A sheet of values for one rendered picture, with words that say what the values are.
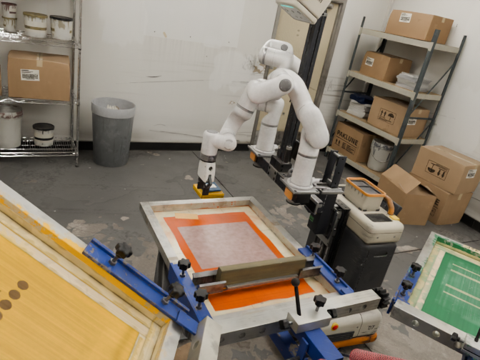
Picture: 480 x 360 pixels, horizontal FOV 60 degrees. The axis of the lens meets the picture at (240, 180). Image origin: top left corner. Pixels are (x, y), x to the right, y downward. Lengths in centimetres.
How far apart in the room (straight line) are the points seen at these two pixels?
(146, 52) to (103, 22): 53
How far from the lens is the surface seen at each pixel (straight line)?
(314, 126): 179
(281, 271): 156
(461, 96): 554
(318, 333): 132
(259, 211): 200
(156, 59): 495
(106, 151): 459
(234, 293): 150
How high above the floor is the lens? 189
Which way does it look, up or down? 23 degrees down
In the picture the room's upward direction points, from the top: 11 degrees clockwise
